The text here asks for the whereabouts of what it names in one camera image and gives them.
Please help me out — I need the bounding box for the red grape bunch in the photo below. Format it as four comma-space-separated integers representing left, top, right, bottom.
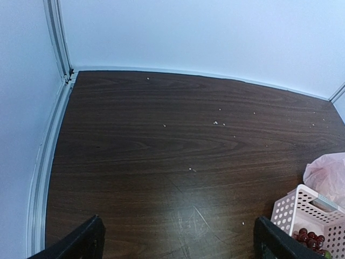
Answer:
292, 228, 332, 258

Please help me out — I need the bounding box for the right aluminium frame post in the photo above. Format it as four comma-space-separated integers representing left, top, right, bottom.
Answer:
329, 82, 345, 103

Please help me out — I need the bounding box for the aluminium frame post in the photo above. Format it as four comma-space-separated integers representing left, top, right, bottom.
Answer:
329, 82, 345, 103
43, 0, 73, 84

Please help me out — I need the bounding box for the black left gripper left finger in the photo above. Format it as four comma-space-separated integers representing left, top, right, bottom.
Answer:
31, 215, 105, 259

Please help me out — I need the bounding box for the pink plastic basket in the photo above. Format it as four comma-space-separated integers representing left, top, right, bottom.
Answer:
271, 185, 344, 258

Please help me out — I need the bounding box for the left aluminium frame post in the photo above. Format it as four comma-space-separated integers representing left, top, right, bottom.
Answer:
43, 0, 73, 84

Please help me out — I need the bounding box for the pink plastic bag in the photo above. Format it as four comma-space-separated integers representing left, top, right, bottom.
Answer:
303, 152, 344, 208

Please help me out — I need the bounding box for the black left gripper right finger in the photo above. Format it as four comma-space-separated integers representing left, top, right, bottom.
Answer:
253, 216, 326, 258

